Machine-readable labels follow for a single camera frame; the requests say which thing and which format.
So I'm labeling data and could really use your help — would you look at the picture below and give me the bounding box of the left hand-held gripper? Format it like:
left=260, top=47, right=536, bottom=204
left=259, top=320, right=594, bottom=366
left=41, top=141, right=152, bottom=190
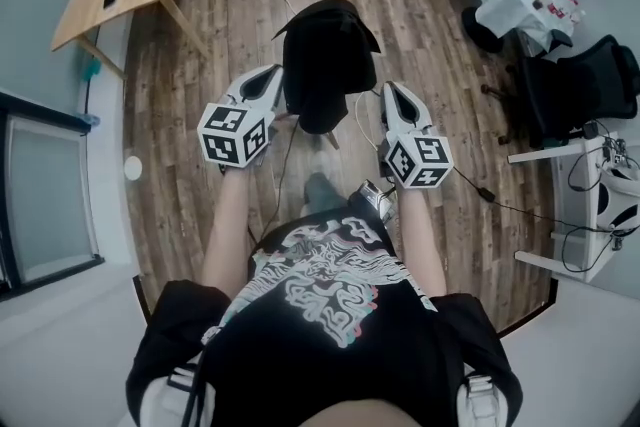
left=196, top=64, right=287, bottom=170

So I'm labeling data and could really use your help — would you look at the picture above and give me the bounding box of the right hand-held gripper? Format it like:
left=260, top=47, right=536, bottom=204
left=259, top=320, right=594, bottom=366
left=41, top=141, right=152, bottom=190
left=376, top=81, right=456, bottom=190

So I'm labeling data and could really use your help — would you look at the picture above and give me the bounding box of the black garment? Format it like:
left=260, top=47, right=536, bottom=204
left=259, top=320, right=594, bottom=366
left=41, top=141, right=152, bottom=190
left=272, top=0, right=383, bottom=137

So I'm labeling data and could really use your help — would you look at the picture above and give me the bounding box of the person's left forearm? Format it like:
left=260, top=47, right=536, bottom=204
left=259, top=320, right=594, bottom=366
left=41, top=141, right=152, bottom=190
left=200, top=166, right=252, bottom=289

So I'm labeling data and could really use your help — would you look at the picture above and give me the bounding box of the person's right forearm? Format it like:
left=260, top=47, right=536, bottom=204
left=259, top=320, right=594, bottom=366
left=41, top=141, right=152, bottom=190
left=394, top=186, right=449, bottom=299

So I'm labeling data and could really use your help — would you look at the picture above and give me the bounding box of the black silver waist device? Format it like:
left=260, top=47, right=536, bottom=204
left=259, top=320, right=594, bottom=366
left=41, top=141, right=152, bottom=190
left=348, top=179, right=398, bottom=224

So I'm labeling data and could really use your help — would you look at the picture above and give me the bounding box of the person's white shoe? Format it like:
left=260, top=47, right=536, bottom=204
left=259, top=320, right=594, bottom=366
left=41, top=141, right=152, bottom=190
left=310, top=149, right=333, bottom=174

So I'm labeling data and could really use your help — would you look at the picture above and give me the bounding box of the round table black base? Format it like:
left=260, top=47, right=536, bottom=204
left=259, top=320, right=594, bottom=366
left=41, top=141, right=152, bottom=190
left=460, top=5, right=506, bottom=54

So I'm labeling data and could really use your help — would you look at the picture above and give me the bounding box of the person's grey trouser leg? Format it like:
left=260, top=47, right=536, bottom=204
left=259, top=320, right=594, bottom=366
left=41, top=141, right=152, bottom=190
left=303, top=171, right=348, bottom=218

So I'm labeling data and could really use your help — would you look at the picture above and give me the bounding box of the white round floor disc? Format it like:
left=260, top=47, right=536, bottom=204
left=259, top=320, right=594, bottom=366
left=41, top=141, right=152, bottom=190
left=123, top=155, right=144, bottom=182

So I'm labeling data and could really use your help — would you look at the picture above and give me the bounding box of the black office chair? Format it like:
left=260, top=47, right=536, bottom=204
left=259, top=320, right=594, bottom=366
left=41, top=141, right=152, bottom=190
left=480, top=34, right=640, bottom=149

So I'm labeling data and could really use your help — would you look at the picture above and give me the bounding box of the black framed glass partition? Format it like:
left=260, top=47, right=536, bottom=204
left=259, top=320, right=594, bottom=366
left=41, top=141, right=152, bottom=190
left=0, top=89, right=107, bottom=289

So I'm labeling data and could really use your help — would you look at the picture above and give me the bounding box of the white headset device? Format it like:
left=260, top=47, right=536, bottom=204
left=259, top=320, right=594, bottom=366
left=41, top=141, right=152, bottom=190
left=596, top=164, right=640, bottom=237

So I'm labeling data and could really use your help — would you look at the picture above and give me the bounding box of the person's black printed t-shirt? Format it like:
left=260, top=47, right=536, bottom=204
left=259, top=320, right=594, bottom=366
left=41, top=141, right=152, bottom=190
left=124, top=209, right=524, bottom=427

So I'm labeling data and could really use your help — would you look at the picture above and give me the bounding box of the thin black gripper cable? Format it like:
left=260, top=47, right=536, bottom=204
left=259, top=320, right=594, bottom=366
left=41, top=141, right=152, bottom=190
left=247, top=119, right=302, bottom=244

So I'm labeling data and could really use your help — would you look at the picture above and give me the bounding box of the black floor cable with adapter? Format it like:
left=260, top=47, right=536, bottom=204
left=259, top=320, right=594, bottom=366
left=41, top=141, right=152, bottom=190
left=451, top=166, right=602, bottom=237

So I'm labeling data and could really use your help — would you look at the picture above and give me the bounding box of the white open frame desk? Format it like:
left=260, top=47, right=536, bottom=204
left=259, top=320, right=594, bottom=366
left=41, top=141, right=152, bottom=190
left=506, top=131, right=640, bottom=285

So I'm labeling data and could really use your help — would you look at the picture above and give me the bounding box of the white shoulder strap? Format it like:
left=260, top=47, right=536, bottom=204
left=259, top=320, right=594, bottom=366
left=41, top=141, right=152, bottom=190
left=139, top=364, right=217, bottom=427
left=456, top=364, right=507, bottom=427

